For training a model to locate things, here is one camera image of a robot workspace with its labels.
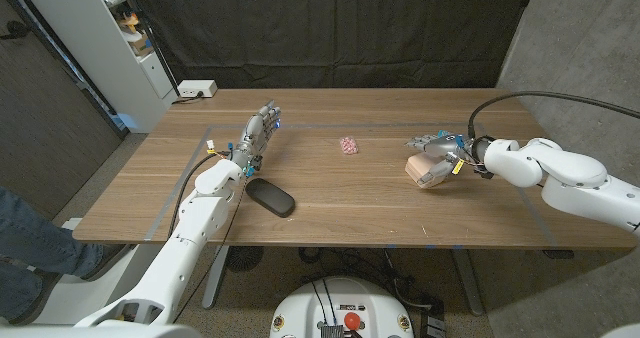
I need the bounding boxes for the black round floor fan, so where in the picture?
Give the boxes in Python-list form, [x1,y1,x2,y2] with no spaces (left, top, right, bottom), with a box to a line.
[224,246,265,273]

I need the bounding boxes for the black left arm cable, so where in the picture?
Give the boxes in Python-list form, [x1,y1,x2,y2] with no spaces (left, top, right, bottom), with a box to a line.
[168,150,231,237]

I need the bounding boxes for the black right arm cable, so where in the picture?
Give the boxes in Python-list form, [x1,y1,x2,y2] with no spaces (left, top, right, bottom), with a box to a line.
[467,90,640,139]

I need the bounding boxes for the white floor platform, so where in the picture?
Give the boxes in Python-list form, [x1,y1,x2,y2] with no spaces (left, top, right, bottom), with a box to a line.
[29,216,149,325]

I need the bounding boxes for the black backdrop curtain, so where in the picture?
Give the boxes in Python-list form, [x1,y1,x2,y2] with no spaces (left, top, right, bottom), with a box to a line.
[127,0,536,90]

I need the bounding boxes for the pink jewelry box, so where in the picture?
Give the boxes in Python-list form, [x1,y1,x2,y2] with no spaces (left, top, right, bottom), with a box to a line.
[404,150,449,190]

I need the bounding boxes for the white shelf cabinet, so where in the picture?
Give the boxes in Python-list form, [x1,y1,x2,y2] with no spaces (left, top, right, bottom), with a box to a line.
[14,0,179,134]

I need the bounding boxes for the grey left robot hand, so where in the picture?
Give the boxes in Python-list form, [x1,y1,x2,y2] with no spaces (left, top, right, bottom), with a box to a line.
[230,100,282,172]

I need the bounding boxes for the person leg in jeans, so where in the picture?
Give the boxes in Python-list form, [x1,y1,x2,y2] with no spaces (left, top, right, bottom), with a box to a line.
[0,187,129,327]

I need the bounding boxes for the white power strip box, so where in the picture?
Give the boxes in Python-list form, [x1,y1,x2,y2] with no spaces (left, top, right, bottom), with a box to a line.
[177,79,219,99]

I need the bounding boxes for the cardboard box on shelf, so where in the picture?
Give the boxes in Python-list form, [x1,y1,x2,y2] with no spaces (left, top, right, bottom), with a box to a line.
[127,32,154,57]

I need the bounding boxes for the grey table leg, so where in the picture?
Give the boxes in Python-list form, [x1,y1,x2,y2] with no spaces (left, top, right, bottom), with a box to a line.
[202,245,230,310]
[452,247,485,317]

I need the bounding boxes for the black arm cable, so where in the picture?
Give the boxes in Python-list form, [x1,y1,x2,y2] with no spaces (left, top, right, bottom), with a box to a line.
[467,90,640,139]
[168,150,231,237]

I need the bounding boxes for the black glasses case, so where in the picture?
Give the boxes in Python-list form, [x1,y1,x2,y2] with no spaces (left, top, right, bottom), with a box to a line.
[244,177,296,219]

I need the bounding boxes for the yellow toy on shelf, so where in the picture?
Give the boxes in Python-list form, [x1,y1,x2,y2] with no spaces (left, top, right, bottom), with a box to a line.
[119,12,141,32]

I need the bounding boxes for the white robot chest shell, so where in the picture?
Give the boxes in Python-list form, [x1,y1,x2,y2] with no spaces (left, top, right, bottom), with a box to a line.
[0,324,201,338]

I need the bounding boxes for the white robot torso base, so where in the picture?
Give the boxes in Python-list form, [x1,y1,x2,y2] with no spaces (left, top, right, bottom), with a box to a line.
[269,276,415,338]

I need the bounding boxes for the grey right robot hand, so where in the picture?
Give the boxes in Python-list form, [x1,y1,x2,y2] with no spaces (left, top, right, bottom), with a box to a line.
[404,131,481,187]

